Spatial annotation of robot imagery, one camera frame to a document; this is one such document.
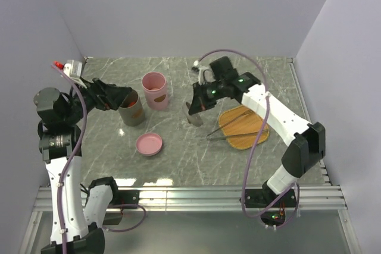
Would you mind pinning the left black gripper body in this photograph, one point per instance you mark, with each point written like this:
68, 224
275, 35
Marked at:
91, 99

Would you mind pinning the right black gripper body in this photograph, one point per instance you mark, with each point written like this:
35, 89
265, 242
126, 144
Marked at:
214, 92

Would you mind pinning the grey round lid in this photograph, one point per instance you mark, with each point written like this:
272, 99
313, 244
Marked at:
195, 119

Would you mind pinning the metal tongs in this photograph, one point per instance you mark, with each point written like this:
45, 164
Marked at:
237, 124

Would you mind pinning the pink round lid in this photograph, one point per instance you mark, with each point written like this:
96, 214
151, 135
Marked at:
149, 144

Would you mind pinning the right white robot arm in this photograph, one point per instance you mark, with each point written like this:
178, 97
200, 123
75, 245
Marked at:
305, 141

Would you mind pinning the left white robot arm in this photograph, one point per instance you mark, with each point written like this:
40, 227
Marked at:
76, 225

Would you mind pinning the grey cylindrical container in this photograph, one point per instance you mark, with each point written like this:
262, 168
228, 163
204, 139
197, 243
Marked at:
135, 115

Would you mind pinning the woven bamboo tray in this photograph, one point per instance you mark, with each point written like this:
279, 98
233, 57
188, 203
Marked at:
240, 144

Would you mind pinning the pink cylindrical container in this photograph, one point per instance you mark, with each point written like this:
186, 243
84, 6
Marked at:
157, 100

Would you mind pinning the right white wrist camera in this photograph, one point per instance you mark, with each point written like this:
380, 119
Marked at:
205, 74

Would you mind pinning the aluminium mounting rail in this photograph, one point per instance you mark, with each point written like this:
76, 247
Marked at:
206, 198

